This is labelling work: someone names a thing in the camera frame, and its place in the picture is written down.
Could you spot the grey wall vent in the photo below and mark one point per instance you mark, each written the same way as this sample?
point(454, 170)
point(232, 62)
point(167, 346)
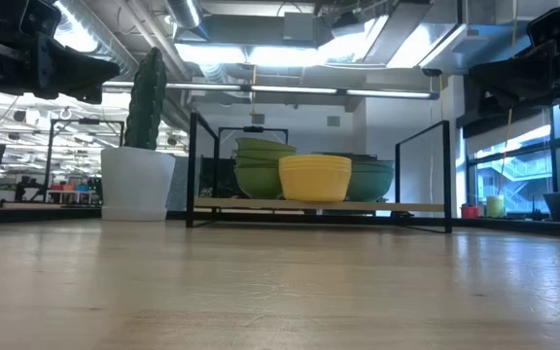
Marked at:
point(333, 121)
point(258, 119)

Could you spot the large glass window wall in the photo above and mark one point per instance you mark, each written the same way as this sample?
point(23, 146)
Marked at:
point(528, 165)

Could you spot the black security camera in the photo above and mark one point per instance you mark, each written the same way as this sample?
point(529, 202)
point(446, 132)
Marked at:
point(431, 72)

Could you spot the yellow-green spool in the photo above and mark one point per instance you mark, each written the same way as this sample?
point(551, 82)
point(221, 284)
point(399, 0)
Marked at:
point(495, 206)

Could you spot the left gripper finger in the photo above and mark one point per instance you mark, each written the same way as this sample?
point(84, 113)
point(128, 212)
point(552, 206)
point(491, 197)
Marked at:
point(80, 70)
point(88, 95)

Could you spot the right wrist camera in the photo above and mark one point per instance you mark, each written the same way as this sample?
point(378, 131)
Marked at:
point(546, 26)

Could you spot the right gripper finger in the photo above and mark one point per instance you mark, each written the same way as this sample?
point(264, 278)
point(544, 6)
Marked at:
point(499, 107)
point(518, 78)

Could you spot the black background cabinets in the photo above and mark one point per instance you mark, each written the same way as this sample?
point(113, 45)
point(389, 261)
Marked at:
point(217, 180)

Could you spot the yellow plate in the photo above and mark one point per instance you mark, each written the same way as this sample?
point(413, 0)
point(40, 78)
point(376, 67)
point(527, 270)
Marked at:
point(315, 185)

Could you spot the black background station frame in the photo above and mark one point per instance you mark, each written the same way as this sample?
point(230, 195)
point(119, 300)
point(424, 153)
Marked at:
point(88, 121)
point(253, 129)

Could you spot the long ceiling light bar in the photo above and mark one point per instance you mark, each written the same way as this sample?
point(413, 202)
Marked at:
point(292, 90)

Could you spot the black wood shelf rack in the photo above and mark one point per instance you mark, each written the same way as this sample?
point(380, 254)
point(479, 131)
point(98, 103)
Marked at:
point(309, 204)

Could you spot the red spool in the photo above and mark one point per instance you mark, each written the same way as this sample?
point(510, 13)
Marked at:
point(469, 212)

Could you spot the white plant pot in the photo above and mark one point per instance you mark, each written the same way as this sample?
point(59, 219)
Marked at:
point(136, 185)

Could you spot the round silver ceiling duct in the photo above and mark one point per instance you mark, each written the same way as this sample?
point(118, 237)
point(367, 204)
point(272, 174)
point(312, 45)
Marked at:
point(185, 12)

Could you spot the dark patterned teal bowl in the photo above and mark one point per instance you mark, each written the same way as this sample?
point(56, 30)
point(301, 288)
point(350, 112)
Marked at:
point(372, 163)
point(372, 168)
point(372, 185)

